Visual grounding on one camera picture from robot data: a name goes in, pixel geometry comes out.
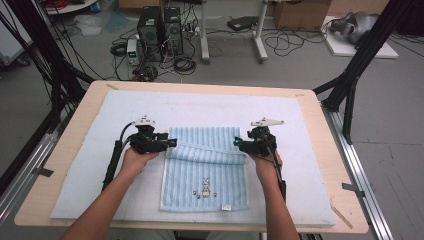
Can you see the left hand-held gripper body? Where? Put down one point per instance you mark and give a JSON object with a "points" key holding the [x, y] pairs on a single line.
{"points": [[145, 141]]}

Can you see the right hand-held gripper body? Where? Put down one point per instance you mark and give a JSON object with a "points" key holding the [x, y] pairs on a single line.
{"points": [[260, 145]]}

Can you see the blue striped towel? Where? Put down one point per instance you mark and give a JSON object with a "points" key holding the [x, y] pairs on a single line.
{"points": [[203, 173]]}

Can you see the person's left hand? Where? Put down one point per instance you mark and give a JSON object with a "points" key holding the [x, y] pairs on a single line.
{"points": [[133, 163]]}

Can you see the white foam mat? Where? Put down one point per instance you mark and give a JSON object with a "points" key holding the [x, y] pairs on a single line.
{"points": [[100, 110]]}

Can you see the white power supply unit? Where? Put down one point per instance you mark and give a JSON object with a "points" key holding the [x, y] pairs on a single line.
{"points": [[132, 50]]}

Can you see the narrow black computer tower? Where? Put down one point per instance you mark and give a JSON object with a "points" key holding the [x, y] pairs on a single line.
{"points": [[173, 33]]}

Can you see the wide black computer tower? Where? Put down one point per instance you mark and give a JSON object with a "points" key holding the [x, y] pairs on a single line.
{"points": [[150, 33]]}

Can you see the wooden stick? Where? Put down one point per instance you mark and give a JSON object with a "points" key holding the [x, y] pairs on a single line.
{"points": [[341, 216]]}

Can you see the flat black device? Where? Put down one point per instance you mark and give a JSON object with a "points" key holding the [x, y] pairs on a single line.
{"points": [[241, 23]]}

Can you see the pale blue sheet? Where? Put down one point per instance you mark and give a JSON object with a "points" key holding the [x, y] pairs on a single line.
{"points": [[116, 23]]}

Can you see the white floor board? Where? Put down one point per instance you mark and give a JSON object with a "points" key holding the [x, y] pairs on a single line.
{"points": [[340, 48]]}

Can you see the large cardboard box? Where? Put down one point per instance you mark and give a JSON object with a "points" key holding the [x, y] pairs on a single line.
{"points": [[300, 16]]}

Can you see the clear plastic bag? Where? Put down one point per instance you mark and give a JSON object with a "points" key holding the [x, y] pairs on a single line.
{"points": [[88, 25]]}

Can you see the round white table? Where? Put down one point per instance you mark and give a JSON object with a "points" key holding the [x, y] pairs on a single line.
{"points": [[66, 9]]}

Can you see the grey rounded device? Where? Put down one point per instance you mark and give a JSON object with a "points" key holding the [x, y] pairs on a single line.
{"points": [[360, 23]]}

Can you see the white cabinet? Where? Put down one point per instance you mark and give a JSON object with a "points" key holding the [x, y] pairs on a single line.
{"points": [[10, 43]]}

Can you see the aluminium rail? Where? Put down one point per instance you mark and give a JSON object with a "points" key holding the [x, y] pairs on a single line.
{"points": [[353, 166], [33, 160]]}

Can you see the white table frame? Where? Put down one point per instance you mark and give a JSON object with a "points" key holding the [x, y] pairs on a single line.
{"points": [[204, 33]]}

